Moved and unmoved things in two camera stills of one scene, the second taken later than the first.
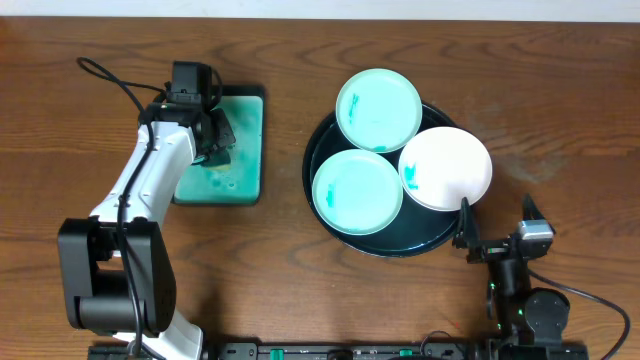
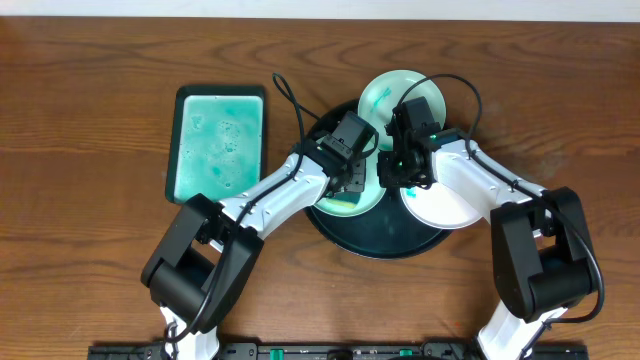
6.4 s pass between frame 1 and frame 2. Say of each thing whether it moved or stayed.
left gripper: moved
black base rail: stayed
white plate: moved
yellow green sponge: moved
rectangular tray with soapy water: stayed
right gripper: moved
